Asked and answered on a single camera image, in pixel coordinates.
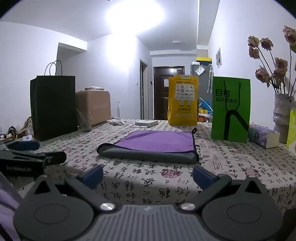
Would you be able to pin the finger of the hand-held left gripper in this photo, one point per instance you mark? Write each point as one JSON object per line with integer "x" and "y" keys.
{"x": 55, "y": 158}
{"x": 25, "y": 145}

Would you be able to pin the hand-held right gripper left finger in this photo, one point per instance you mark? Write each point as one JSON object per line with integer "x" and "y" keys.
{"x": 93, "y": 176}

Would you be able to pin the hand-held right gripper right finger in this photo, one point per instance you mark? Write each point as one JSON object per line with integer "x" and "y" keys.
{"x": 203, "y": 176}

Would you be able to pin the purple and grey towel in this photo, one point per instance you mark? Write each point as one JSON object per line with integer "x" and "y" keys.
{"x": 157, "y": 141}

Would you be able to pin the pile of floor clutter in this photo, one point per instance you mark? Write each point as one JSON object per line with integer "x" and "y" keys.
{"x": 16, "y": 131}

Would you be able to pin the calligraphy printed tablecloth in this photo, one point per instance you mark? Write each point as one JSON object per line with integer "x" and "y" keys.
{"x": 231, "y": 166}

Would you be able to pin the clear plastic container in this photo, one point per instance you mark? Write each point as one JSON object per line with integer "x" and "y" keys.
{"x": 83, "y": 122}

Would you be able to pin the person's purple clothing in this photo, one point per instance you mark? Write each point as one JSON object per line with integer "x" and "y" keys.
{"x": 8, "y": 208}

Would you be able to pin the black paper bag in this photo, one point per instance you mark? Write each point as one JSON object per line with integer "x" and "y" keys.
{"x": 54, "y": 106}

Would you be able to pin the brown suitcase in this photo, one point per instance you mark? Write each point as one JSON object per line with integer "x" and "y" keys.
{"x": 97, "y": 106}

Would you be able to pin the purple tissue box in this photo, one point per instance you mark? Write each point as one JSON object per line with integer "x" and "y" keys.
{"x": 263, "y": 136}

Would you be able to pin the flat white box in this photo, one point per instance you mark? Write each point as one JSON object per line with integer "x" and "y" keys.
{"x": 146, "y": 123}

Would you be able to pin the green paper bag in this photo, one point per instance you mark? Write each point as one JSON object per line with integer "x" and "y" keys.
{"x": 231, "y": 104}

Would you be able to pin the yellow plastic bag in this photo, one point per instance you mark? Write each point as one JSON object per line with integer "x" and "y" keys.
{"x": 182, "y": 99}

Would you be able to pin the dark wooden door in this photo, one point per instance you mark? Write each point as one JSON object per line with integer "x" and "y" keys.
{"x": 161, "y": 92}

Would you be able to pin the grey cabinet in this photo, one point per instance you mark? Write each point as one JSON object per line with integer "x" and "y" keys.
{"x": 203, "y": 81}

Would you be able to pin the white folded umbrella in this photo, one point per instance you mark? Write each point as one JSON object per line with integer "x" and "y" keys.
{"x": 210, "y": 78}

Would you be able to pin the yellow-green package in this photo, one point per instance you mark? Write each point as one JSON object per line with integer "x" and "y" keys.
{"x": 291, "y": 132}

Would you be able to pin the silver wrapped vase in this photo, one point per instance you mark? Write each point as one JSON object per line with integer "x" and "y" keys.
{"x": 283, "y": 115}

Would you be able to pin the yellow box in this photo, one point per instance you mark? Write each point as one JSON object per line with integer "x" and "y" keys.
{"x": 203, "y": 59}

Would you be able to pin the dried rose bouquet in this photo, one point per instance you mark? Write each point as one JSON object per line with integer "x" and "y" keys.
{"x": 266, "y": 44}

